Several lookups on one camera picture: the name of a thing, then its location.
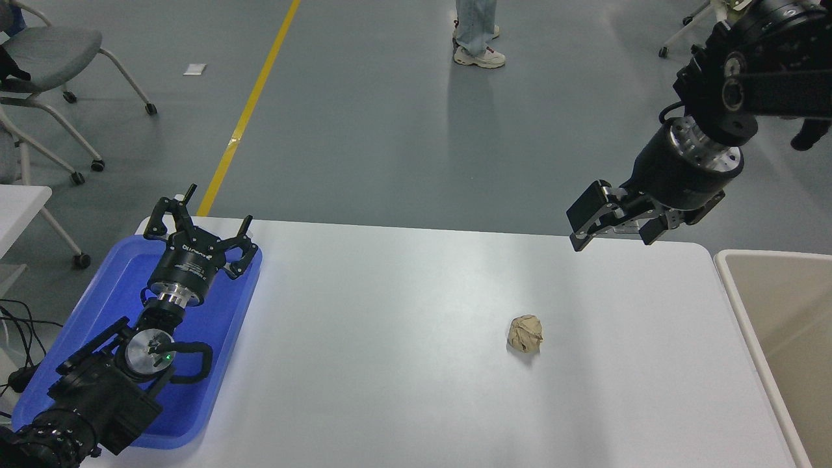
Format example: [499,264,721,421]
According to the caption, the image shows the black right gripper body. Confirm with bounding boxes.
[627,130,726,226]

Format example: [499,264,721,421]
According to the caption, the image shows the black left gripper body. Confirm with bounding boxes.
[147,229,227,306]

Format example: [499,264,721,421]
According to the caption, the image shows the tan paper ball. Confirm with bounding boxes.
[508,315,544,354]

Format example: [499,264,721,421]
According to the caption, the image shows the blue plastic tray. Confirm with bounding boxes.
[12,234,263,450]

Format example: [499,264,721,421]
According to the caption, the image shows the person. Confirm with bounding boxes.
[790,118,832,151]
[452,0,506,69]

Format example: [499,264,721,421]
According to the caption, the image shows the white wheeled chair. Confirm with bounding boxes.
[658,0,732,59]

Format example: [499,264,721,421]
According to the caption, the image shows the large pale bin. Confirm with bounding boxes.
[714,250,832,468]

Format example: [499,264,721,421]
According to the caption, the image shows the small white side table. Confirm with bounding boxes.
[0,185,92,270]

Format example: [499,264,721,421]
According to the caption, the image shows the grey wheeled chair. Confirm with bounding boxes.
[0,0,159,186]

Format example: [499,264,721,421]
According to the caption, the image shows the black cables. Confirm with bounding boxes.
[0,299,64,417]

